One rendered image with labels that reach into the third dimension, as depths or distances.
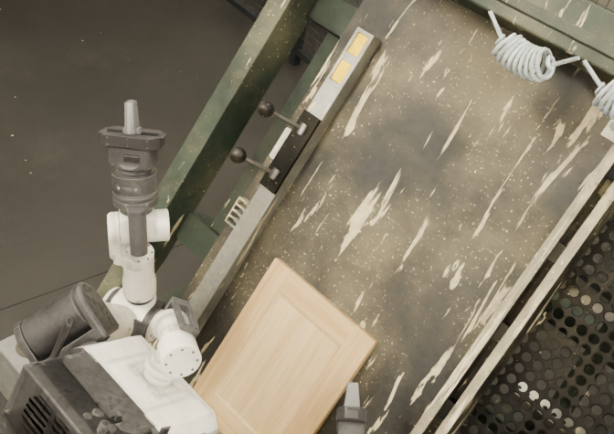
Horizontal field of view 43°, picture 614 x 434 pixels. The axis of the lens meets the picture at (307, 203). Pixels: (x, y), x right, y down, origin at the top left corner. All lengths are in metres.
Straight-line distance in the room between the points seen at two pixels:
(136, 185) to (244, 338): 0.51
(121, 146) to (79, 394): 0.47
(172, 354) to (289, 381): 0.54
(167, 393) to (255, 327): 0.49
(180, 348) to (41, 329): 0.31
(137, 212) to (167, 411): 0.39
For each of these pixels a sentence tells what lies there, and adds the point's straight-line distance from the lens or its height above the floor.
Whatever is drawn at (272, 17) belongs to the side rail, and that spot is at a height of 1.63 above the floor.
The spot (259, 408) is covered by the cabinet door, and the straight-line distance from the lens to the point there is 1.84.
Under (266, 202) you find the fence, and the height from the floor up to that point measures 1.32.
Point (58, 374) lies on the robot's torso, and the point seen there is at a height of 1.40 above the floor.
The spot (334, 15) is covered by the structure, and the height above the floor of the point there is 1.66.
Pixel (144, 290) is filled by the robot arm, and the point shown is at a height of 1.23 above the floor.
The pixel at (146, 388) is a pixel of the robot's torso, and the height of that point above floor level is 1.36.
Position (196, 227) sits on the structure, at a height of 1.13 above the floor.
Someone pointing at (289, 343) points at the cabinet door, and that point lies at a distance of 1.79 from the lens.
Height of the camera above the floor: 2.45
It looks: 38 degrees down
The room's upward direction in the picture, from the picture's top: 13 degrees clockwise
